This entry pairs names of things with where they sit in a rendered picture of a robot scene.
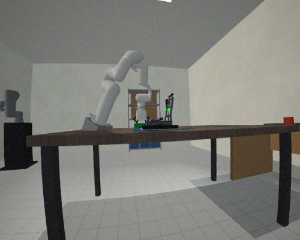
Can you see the green bin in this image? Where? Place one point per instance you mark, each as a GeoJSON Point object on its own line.
{"type": "Point", "coordinates": [139, 125]}

